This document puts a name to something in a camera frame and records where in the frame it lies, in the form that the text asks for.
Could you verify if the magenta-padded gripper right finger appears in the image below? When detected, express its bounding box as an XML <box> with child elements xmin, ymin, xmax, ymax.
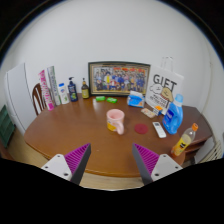
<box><xmin>131</xmin><ymin>143</ymin><xmax>184</xmax><ymax>186</ymax></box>

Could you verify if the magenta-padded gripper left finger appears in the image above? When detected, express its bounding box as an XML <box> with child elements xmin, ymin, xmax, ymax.
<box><xmin>40</xmin><ymin>143</ymin><xmax>92</xmax><ymax>186</ymax></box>

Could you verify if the orange-capped juice bottle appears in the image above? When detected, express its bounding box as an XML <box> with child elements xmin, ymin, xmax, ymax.
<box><xmin>170</xmin><ymin>122</ymin><xmax>200</xmax><ymax>158</ymax></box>

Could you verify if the flat round red coaster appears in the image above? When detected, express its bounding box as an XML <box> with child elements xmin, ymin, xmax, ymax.
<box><xmin>134</xmin><ymin>123</ymin><xmax>149</xmax><ymax>135</ymax></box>

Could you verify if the white remote control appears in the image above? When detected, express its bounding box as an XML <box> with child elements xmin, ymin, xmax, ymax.
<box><xmin>152</xmin><ymin>121</ymin><xmax>167</xmax><ymax>139</ymax></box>

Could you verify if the small snack packet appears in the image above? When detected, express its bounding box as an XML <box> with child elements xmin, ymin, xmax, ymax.
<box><xmin>140</xmin><ymin>107</ymin><xmax>157</xmax><ymax>119</ymax></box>

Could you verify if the blue detergent bottle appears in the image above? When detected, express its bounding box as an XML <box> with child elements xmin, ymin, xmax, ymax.
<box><xmin>162</xmin><ymin>93</ymin><xmax>185</xmax><ymax>136</ymax></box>

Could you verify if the pink mug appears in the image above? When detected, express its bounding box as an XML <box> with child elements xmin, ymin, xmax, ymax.
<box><xmin>106</xmin><ymin>108</ymin><xmax>126</xmax><ymax>136</ymax></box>

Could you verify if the puzzle cube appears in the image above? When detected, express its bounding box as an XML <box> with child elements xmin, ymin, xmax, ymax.
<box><xmin>152</xmin><ymin>105</ymin><xmax>164</xmax><ymax>117</ymax></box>

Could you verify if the blue tissue pack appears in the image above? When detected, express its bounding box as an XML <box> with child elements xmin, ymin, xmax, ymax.
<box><xmin>126</xmin><ymin>90</ymin><xmax>146</xmax><ymax>109</ymax></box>

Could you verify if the white lotion bottle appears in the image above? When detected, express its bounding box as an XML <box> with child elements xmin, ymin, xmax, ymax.
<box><xmin>57</xmin><ymin>82</ymin><xmax>71</xmax><ymax>105</ymax></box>

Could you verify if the dark blue pump bottle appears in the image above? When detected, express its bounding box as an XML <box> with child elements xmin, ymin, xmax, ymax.
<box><xmin>67</xmin><ymin>76</ymin><xmax>79</xmax><ymax>103</ymax></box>

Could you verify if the white radiator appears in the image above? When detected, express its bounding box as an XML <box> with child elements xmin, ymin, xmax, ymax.
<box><xmin>199</xmin><ymin>139</ymin><xmax>224</xmax><ymax>164</ymax></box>

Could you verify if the wooden chair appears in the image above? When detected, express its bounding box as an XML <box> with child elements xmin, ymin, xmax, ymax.
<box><xmin>31</xmin><ymin>82</ymin><xmax>48</xmax><ymax>117</ymax></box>

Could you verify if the white paper gift bag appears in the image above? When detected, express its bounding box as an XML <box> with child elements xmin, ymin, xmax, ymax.
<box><xmin>145</xmin><ymin>56</ymin><xmax>185</xmax><ymax>116</ymax></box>

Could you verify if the pink and white box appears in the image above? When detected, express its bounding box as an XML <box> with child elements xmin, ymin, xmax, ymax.
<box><xmin>37</xmin><ymin>69</ymin><xmax>55</xmax><ymax>111</ymax></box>

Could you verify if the green crate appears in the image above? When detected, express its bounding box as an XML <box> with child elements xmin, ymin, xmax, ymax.
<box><xmin>0</xmin><ymin>104</ymin><xmax>16</xmax><ymax>149</ymax></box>

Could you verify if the framed group picture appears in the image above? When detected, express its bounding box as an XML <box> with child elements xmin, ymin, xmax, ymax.
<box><xmin>87</xmin><ymin>61</ymin><xmax>152</xmax><ymax>98</ymax></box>

